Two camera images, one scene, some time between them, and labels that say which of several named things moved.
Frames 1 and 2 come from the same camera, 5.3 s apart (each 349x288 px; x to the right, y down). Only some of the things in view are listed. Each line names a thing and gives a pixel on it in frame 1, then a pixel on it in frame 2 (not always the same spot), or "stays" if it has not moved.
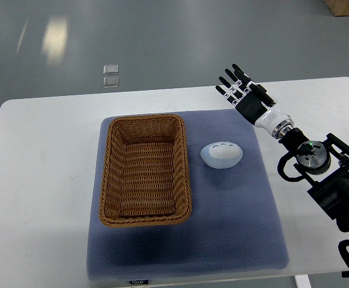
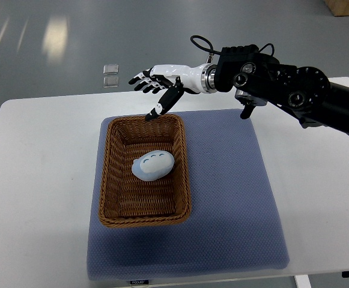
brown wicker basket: [145, 179] stays
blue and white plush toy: [221, 155] to [152, 165]
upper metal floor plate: [110, 69] stays
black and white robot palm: [251, 107] to [188, 77]
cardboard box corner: [347, 8] stays
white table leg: [302, 281] stays
